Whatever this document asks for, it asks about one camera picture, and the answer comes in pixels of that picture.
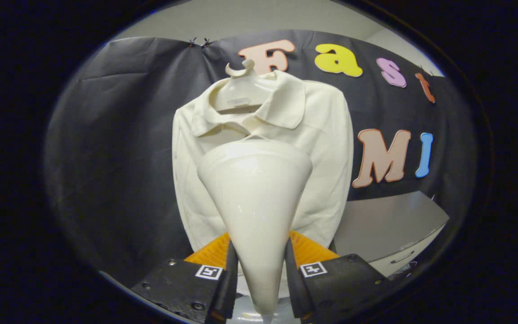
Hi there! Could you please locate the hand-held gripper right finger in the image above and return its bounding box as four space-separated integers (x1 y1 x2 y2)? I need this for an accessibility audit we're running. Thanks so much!
285 229 397 322

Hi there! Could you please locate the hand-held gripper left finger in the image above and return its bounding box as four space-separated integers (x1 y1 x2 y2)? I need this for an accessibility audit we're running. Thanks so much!
129 232 239 324

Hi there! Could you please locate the cream button shirt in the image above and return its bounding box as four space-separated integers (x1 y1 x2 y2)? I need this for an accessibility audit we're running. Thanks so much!
172 70 354 255

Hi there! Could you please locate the white cabinet with grey top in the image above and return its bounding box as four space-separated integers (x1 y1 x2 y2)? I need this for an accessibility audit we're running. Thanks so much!
331 191 450 277

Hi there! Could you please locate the black backdrop cloth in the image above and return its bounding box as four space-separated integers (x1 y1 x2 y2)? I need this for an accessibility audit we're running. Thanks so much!
45 29 475 284

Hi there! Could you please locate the white plastic hanger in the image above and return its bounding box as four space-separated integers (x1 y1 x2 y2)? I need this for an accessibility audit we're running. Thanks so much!
212 59 277 113

